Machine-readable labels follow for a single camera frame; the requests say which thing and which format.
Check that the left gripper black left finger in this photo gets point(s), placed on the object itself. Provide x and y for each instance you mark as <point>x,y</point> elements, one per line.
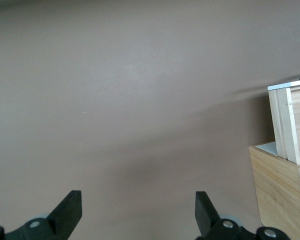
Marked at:
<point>65,220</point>

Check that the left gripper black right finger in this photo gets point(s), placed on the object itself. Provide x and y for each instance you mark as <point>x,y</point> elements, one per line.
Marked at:
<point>207,220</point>

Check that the light wooden drawer cabinet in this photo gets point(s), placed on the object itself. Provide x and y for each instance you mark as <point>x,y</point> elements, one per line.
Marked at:
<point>277,195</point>

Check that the brown table cover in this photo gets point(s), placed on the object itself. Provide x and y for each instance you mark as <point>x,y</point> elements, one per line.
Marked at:
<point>115,100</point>

